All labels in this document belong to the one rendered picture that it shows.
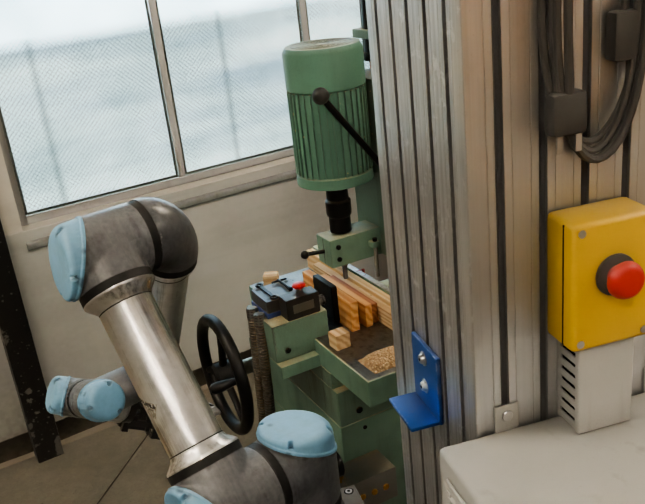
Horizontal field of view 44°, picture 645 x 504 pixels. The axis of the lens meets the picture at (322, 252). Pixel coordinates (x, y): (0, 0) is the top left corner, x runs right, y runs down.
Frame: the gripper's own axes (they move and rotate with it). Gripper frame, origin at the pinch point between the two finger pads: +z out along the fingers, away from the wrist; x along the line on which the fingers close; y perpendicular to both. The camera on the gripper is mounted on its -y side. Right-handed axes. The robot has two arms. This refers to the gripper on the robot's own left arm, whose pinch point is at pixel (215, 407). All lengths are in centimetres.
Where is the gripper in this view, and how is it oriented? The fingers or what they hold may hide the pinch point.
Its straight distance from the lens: 178.8
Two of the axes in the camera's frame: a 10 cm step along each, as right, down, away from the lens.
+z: 8.1, 2.3, 5.4
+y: -3.5, 9.3, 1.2
